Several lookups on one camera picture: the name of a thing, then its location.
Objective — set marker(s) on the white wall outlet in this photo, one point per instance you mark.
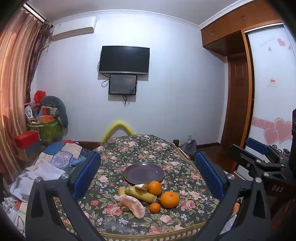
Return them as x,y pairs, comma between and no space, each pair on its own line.
189,136

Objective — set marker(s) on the red label paper notice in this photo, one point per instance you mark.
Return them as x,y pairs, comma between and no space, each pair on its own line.
272,81

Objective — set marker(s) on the large bumpy orange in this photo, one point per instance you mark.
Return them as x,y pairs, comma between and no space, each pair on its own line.
170,199

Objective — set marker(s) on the purple round plate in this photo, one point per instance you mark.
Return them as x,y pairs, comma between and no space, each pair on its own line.
143,172

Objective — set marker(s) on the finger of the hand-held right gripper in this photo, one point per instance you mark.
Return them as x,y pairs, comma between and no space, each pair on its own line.
242,155
256,144

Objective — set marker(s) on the orange box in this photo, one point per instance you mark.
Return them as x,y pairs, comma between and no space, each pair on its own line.
45,118

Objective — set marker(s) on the small orange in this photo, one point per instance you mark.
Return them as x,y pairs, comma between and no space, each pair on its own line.
155,208

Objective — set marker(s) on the yellow foam tube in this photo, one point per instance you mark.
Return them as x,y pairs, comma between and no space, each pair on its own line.
115,126

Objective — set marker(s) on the wooden overhead cabinet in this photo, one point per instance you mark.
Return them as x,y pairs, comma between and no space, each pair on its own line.
231,27

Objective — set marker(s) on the small black wall monitor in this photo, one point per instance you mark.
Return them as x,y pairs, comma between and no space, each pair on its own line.
122,84

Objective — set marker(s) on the smooth medium orange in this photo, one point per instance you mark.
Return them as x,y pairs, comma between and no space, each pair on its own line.
155,188

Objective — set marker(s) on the brown wooden door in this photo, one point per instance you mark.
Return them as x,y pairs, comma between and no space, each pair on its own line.
238,104

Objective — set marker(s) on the blue patchwork quilt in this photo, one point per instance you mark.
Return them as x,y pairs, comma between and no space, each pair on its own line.
62,153

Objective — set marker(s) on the floral tablecloth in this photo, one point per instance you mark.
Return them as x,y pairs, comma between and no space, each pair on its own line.
138,153

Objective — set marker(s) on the peeled pomelo segment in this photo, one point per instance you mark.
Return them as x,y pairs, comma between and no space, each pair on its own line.
134,206

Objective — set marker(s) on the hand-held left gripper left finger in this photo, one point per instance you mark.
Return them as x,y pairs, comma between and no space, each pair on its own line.
89,173

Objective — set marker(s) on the banana piece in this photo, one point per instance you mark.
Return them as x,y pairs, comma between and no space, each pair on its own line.
144,196
122,191

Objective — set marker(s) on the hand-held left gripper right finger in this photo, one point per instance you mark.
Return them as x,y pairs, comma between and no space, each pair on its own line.
208,173

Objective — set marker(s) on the grey bag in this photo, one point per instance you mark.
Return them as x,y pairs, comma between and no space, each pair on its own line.
188,148

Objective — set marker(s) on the pomelo segment with peel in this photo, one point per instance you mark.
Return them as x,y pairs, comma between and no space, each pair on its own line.
141,186

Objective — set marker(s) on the white cloth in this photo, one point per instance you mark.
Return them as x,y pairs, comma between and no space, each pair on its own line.
41,173

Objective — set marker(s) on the white air conditioner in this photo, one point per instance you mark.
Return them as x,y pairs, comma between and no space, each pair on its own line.
74,27

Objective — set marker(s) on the red box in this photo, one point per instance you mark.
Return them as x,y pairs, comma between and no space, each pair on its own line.
27,139

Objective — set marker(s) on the white sliding door with hearts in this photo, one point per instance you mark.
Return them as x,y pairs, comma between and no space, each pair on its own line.
270,104

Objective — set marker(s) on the red plastic bag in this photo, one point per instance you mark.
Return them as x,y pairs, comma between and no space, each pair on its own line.
39,95

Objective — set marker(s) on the black wall television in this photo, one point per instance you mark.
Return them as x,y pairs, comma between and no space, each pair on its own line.
124,59

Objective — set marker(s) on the grey plush toy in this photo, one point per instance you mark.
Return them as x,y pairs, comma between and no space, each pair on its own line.
60,109

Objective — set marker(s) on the brown striped curtain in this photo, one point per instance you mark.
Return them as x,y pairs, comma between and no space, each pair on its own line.
16,81

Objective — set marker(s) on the green patterned box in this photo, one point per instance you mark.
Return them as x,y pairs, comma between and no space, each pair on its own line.
49,132

